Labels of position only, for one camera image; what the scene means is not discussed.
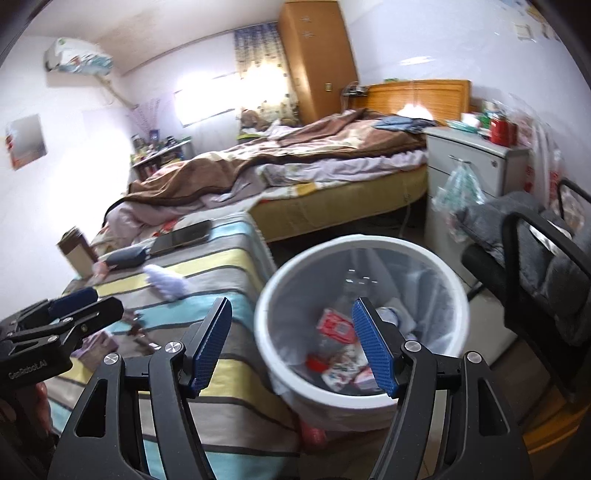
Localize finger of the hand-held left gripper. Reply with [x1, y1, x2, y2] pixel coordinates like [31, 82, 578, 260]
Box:
[9, 287, 100, 334]
[0, 298, 125, 355]

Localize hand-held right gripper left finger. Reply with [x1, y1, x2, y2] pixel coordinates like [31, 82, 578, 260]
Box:
[59, 296, 234, 480]

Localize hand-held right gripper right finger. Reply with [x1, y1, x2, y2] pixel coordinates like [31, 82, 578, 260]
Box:
[351, 296, 532, 480]

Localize purple milk carton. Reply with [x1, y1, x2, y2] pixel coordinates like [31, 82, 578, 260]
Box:
[74, 333, 122, 365]

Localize clear crushed plastic bottle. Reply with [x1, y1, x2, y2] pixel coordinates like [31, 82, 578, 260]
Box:
[321, 344, 377, 391]

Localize orange drink carton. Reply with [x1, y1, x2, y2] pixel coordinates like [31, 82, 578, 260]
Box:
[318, 308, 356, 344]

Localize white foam fruit net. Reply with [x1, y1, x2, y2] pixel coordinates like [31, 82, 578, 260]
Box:
[143, 263, 188, 301]

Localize white bin with liner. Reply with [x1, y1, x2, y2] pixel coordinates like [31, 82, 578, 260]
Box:
[254, 235, 472, 416]

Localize person's left hand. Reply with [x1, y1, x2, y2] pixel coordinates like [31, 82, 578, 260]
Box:
[28, 383, 53, 439]

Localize beige thermos jug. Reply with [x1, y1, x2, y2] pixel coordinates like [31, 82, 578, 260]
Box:
[58, 226, 100, 278]

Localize dark glasses case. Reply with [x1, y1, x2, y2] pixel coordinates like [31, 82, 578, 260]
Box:
[105, 247, 151, 269]

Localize striped tablecloth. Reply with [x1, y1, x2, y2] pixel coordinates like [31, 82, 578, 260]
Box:
[46, 212, 305, 480]

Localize black smartphone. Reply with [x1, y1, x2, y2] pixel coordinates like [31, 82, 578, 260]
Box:
[150, 220, 213, 257]

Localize yellow mattress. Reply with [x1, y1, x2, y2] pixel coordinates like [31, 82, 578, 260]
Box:
[249, 164, 428, 243]

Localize black chair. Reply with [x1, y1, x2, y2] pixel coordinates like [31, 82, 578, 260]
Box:
[462, 178, 591, 402]

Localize cluttered white shelf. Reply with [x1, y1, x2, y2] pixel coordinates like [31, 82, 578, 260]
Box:
[129, 138, 195, 178]

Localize clear plastic bag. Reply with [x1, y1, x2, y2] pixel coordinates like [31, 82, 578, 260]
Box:
[431, 159, 485, 243]

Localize bed with brown blanket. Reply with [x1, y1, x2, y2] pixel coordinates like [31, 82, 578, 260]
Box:
[99, 124, 428, 245]

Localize vase with dry branches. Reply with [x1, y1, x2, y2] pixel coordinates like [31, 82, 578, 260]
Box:
[129, 99, 162, 144]

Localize brown blanket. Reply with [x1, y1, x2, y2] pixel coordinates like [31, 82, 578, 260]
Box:
[124, 109, 437, 206]

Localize grey nightstand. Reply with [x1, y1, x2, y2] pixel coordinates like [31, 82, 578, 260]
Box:
[422, 126, 529, 245]

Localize blue folded cloth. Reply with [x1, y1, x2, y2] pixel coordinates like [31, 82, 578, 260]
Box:
[374, 115, 437, 134]

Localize brown teddy bear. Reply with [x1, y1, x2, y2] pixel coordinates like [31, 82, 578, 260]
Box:
[240, 109, 271, 132]

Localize window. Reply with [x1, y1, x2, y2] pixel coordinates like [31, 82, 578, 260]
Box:
[173, 80, 245, 129]

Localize green tissue pack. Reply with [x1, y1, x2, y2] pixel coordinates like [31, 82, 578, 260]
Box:
[445, 113, 483, 134]

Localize red jar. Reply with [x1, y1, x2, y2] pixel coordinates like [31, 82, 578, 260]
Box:
[489, 115, 518, 146]

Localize wooden bed headboard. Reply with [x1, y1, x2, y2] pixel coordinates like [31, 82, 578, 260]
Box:
[365, 79, 472, 126]

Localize white plastic bag red print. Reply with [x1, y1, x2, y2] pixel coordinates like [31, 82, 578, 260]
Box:
[515, 92, 566, 208]

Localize green boxes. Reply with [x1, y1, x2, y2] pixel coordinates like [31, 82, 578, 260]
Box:
[478, 102, 504, 134]

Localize spotted curtain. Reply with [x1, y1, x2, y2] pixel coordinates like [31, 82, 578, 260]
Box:
[233, 25, 301, 125]

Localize wooden wardrobe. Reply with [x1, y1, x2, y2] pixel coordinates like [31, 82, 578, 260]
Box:
[278, 0, 360, 125]

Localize wall mirror panel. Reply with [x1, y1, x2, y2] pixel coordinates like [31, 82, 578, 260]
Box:
[6, 114, 48, 171]

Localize wall air conditioner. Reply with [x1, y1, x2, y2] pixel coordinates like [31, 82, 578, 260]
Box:
[44, 38, 114, 75]

